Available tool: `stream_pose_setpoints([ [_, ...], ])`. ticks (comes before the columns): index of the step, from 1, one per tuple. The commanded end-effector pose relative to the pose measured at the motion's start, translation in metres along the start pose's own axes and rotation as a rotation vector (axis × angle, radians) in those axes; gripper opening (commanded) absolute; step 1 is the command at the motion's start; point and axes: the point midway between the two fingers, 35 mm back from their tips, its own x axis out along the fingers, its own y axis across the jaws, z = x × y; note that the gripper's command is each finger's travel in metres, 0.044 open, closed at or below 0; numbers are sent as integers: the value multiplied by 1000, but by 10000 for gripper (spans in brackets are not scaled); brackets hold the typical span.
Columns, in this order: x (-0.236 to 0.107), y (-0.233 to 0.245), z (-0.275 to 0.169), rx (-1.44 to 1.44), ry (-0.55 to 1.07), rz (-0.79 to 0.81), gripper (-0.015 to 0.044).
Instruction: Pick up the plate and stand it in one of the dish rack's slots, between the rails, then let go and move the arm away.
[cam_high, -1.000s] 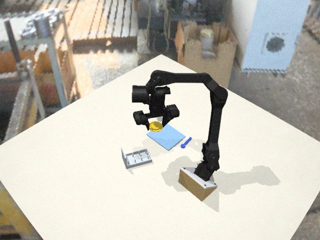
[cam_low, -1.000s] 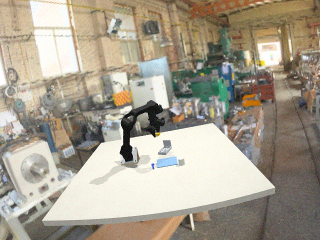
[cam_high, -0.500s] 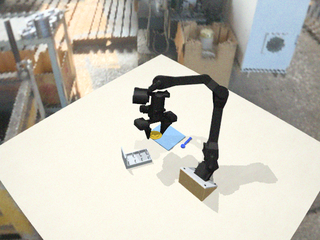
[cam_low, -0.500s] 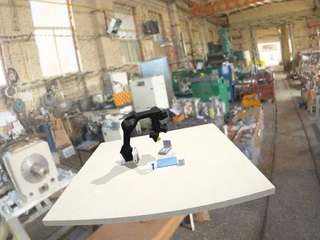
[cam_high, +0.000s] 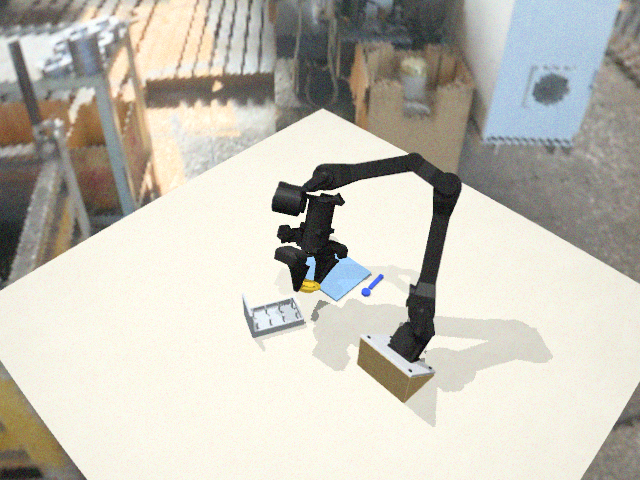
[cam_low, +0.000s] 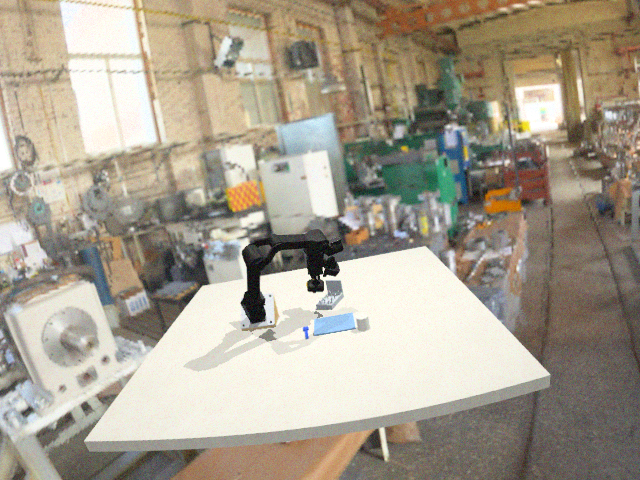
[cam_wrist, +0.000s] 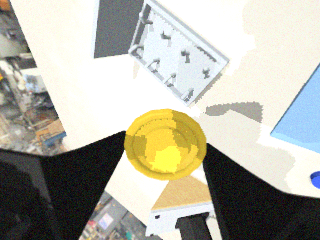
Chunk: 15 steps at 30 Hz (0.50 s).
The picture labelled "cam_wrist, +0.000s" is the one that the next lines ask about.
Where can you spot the light blue flat mat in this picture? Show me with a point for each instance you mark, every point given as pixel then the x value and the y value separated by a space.
pixel 300 124

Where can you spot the white dish rack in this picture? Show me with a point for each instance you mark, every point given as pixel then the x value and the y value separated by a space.
pixel 173 53

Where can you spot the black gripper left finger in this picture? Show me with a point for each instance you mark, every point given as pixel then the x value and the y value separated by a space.
pixel 70 184

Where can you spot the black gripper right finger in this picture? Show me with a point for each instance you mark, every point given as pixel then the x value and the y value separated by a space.
pixel 247 207

